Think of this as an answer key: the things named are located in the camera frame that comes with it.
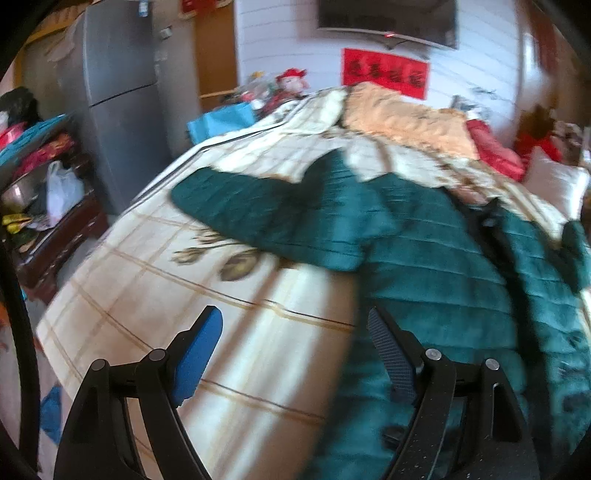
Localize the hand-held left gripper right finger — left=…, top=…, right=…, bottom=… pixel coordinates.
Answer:
left=367, top=306, right=542, bottom=480

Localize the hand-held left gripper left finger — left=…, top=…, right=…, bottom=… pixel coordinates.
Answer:
left=53, top=305, right=225, bottom=480

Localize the green quilted jacket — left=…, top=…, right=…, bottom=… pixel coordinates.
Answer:
left=171, top=150, right=591, bottom=480

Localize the blue floor scrap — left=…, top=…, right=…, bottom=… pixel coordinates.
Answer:
left=41, top=385, right=64, bottom=446

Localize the dark wooden cabinet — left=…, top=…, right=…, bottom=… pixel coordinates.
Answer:
left=0, top=115, right=110, bottom=304

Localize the white plastic bag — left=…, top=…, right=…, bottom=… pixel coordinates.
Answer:
left=46, top=161, right=85, bottom=227

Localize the red ruffled cushion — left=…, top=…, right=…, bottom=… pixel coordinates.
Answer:
left=466, top=117, right=527, bottom=182

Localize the blue bag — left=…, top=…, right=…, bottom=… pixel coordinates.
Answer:
left=187, top=102, right=257, bottom=145

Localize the tan fringed blanket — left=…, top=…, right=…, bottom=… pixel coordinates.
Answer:
left=344, top=82, right=481, bottom=160

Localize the white pillow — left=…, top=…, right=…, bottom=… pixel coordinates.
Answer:
left=524, top=147, right=591, bottom=220

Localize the metal basin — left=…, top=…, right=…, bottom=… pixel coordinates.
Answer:
left=0, top=168, right=49, bottom=211

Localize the red cloth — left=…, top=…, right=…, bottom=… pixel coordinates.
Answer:
left=515, top=131, right=565, bottom=163

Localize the grey refrigerator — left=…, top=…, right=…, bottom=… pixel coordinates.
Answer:
left=55, top=0, right=195, bottom=215

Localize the red hat doll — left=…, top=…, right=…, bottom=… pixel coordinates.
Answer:
left=274, top=68, right=309, bottom=100

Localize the wooden door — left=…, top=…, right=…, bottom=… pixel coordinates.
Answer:
left=194, top=0, right=239, bottom=114

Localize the black cable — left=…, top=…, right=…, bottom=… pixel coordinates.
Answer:
left=0, top=226, right=43, bottom=480

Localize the red wall banner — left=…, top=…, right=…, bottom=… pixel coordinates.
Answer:
left=342, top=47, right=431, bottom=100

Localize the wall television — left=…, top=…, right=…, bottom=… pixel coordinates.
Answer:
left=318, top=0, right=459, bottom=51

